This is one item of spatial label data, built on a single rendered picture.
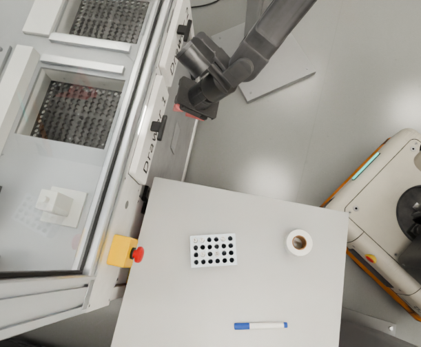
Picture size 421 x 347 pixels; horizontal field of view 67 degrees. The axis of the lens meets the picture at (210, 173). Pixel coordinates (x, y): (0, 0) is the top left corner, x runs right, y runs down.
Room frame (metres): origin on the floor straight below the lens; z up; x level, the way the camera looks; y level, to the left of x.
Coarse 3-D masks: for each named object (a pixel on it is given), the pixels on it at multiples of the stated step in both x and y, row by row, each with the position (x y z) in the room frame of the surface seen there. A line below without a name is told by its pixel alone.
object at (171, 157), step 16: (192, 32) 0.89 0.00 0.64; (176, 80) 0.67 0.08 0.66; (176, 112) 0.60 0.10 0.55; (176, 128) 0.56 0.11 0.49; (192, 128) 0.72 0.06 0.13; (160, 144) 0.43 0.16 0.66; (176, 144) 0.52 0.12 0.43; (192, 144) 0.66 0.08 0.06; (160, 160) 0.39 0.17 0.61; (176, 160) 0.48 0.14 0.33; (160, 176) 0.35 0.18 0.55; (176, 176) 0.43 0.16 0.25; (144, 192) 0.25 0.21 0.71; (144, 208) 0.21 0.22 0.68; (128, 272) 0.02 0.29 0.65
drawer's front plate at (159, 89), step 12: (156, 84) 0.49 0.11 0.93; (156, 96) 0.45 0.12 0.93; (168, 96) 0.51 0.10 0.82; (156, 108) 0.43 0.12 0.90; (144, 120) 0.39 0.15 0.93; (156, 120) 0.41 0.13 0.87; (144, 132) 0.35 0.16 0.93; (156, 132) 0.39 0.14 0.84; (144, 144) 0.32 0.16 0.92; (144, 156) 0.30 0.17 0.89; (132, 168) 0.26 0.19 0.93; (144, 168) 0.28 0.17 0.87; (144, 180) 0.25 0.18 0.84
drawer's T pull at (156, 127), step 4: (164, 116) 0.40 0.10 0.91; (164, 120) 0.39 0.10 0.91; (152, 124) 0.38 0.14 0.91; (156, 124) 0.38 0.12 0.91; (160, 124) 0.38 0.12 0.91; (164, 124) 0.38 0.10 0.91; (152, 128) 0.37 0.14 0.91; (156, 128) 0.37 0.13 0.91; (160, 128) 0.37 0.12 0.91; (164, 128) 0.37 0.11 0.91; (160, 132) 0.36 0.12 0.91; (160, 136) 0.34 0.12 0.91; (160, 140) 0.34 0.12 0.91
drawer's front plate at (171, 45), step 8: (184, 0) 0.77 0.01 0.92; (176, 8) 0.73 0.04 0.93; (184, 8) 0.76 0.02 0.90; (176, 16) 0.71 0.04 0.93; (184, 16) 0.75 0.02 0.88; (176, 24) 0.68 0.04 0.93; (184, 24) 0.74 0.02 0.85; (168, 32) 0.65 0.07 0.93; (176, 32) 0.67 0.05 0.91; (168, 40) 0.63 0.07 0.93; (176, 40) 0.66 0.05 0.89; (168, 48) 0.60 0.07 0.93; (176, 48) 0.65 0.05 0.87; (168, 56) 0.58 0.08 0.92; (160, 64) 0.55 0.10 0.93; (168, 64) 0.57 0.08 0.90; (176, 64) 0.62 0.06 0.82; (168, 72) 0.55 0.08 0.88; (168, 80) 0.54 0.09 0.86
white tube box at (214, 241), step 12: (192, 240) 0.08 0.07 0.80; (216, 240) 0.07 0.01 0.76; (228, 240) 0.07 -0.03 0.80; (192, 252) 0.05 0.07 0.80; (204, 252) 0.04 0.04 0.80; (228, 252) 0.04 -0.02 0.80; (192, 264) 0.02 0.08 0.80; (204, 264) 0.01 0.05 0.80; (216, 264) 0.01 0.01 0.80; (228, 264) 0.00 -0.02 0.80
